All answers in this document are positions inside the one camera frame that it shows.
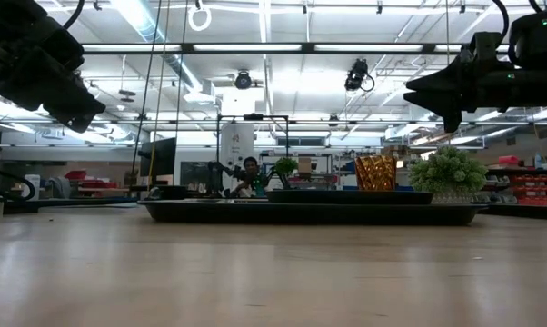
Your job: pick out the white container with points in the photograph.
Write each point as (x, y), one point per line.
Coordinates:
(32, 186)

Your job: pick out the round overhead camera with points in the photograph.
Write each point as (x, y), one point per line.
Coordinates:
(243, 81)

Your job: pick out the black plate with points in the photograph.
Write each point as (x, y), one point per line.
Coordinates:
(346, 197)

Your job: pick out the amber patterned glass cup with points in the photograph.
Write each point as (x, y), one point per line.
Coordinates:
(375, 173)

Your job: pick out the black monitor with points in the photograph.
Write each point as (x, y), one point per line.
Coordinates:
(160, 159)

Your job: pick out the black metal frame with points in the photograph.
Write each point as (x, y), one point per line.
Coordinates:
(255, 117)

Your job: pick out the black tray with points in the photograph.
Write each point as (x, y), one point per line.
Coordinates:
(301, 213)

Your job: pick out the small green plant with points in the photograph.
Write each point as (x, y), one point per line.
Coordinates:
(285, 165)

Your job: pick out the cardboard box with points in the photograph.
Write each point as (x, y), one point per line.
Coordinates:
(305, 166)

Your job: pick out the red storage bins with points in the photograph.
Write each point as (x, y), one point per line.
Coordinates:
(92, 181)
(537, 188)

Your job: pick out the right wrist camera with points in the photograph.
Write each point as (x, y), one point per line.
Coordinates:
(484, 45)

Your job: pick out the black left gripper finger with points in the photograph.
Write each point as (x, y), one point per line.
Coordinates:
(80, 125)
(85, 102)

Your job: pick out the black hanging spotlight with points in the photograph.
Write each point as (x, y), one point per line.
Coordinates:
(356, 75)

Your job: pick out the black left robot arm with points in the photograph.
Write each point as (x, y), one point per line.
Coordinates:
(10, 27)

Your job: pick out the white banner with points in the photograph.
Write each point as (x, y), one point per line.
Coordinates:
(237, 145)

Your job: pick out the person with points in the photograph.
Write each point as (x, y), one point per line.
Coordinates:
(251, 181)

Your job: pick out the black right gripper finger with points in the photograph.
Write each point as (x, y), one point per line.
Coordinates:
(441, 100)
(446, 79)

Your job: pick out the black background robot arm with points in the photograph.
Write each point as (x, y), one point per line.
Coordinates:
(219, 177)

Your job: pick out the round green plant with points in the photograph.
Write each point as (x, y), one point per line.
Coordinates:
(448, 170)

